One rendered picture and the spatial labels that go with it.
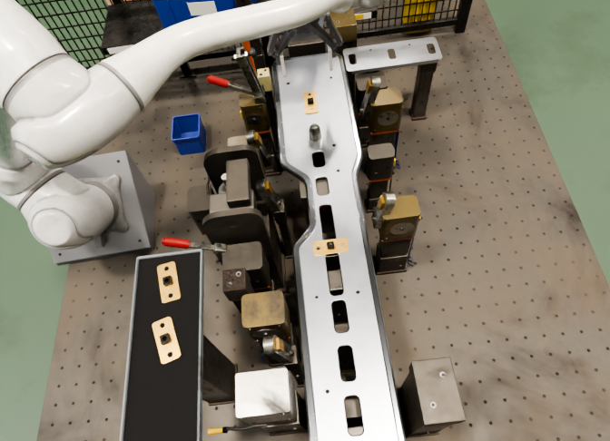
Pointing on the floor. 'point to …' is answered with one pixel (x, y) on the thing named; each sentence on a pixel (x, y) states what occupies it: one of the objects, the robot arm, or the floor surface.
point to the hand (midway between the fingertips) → (307, 65)
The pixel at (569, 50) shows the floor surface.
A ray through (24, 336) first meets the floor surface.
